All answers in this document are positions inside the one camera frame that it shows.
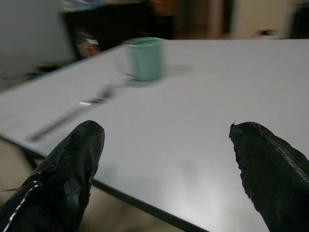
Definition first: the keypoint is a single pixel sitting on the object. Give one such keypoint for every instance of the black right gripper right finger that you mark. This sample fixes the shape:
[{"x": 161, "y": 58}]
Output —
[{"x": 272, "y": 169}]

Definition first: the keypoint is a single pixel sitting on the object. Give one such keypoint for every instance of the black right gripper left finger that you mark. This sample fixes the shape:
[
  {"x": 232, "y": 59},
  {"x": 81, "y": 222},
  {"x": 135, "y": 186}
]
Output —
[{"x": 60, "y": 183}]

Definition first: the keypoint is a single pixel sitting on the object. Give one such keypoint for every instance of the silver metal fork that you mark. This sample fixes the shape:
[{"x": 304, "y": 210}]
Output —
[{"x": 72, "y": 111}]

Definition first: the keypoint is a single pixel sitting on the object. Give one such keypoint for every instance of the mint green mug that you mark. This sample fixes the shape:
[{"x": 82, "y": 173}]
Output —
[{"x": 144, "y": 58}]

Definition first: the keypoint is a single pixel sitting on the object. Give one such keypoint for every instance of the black cabinet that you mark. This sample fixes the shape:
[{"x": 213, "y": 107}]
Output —
[{"x": 118, "y": 24}]

